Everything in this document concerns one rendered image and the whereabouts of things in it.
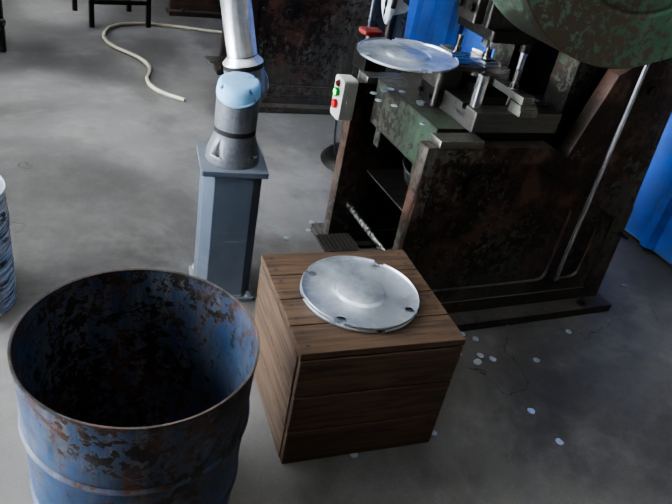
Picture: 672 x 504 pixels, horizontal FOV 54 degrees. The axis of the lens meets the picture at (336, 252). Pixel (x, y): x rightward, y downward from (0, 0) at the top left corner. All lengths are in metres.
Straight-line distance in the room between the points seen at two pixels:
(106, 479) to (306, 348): 0.49
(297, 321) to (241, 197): 0.53
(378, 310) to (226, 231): 0.60
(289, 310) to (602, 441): 0.98
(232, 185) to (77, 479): 0.96
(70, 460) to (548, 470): 1.19
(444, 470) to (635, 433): 0.62
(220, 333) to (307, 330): 0.20
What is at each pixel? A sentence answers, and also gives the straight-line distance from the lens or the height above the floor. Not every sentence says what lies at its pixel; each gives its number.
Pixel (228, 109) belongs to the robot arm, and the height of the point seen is 0.61.
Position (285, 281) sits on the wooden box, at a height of 0.35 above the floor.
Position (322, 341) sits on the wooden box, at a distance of 1.45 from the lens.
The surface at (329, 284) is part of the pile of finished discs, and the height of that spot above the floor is 0.36.
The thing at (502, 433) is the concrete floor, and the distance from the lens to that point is 1.90.
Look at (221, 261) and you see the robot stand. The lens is 2.01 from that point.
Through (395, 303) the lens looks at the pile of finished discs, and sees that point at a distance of 1.59.
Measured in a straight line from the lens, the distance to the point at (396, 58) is 1.90.
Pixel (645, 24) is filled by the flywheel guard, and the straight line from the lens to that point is 1.75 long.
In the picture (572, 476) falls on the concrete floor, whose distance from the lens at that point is 1.89.
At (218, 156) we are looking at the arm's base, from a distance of 1.88.
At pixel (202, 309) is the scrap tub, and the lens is 1.39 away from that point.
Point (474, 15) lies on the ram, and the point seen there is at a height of 0.92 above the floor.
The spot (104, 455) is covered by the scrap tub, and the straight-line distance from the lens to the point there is 1.13.
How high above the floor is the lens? 1.28
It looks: 32 degrees down
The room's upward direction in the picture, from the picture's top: 12 degrees clockwise
